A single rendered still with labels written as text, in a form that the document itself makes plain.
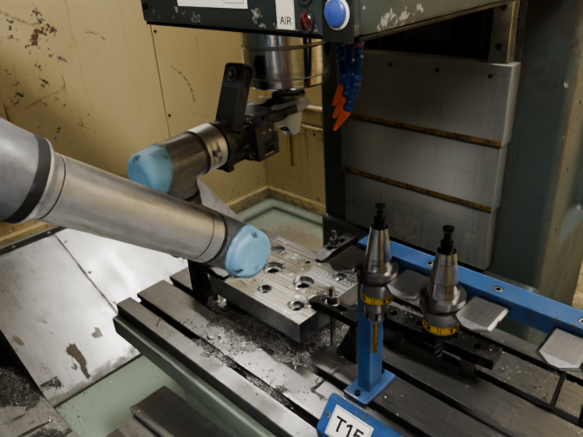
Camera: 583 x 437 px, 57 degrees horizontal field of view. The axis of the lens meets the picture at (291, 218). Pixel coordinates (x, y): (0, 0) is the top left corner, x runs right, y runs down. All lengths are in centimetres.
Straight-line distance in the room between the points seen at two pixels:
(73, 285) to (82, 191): 122
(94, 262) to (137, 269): 14
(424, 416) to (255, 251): 47
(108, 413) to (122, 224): 96
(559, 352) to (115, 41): 163
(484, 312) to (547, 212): 63
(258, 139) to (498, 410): 65
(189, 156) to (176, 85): 126
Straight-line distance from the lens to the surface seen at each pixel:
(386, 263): 81
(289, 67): 93
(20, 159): 57
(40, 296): 180
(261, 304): 116
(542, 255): 141
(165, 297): 139
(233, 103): 91
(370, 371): 104
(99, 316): 175
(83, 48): 190
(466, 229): 142
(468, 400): 109
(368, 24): 64
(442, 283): 75
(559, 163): 131
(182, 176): 83
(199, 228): 71
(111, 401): 157
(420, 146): 140
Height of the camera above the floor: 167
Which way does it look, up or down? 27 degrees down
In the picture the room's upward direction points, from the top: 4 degrees counter-clockwise
